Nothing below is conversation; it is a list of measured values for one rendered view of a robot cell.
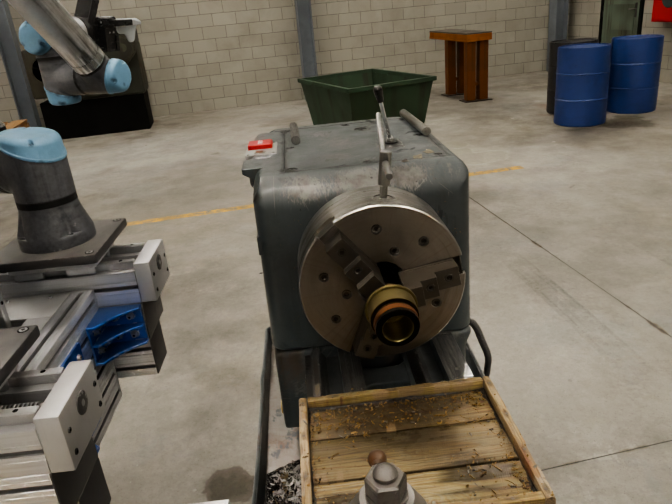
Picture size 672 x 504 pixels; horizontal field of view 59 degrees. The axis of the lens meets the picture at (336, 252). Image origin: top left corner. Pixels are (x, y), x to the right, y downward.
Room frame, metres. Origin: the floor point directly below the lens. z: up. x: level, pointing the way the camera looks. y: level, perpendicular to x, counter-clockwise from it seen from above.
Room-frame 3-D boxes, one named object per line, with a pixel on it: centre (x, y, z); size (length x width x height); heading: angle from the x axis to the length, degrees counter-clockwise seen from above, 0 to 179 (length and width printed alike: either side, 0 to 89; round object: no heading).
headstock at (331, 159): (1.44, -0.04, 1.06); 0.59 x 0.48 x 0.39; 2
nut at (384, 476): (0.41, -0.03, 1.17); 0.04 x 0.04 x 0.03
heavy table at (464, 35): (9.97, -2.28, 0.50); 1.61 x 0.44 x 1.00; 9
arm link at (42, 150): (1.19, 0.59, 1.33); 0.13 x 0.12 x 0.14; 70
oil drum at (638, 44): (7.51, -3.91, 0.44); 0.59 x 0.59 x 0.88
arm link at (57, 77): (1.47, 0.60, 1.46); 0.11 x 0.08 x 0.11; 70
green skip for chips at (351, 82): (6.28, -0.44, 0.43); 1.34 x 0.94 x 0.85; 21
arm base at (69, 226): (1.18, 0.58, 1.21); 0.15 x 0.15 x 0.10
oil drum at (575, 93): (7.07, -3.07, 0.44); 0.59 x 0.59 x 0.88
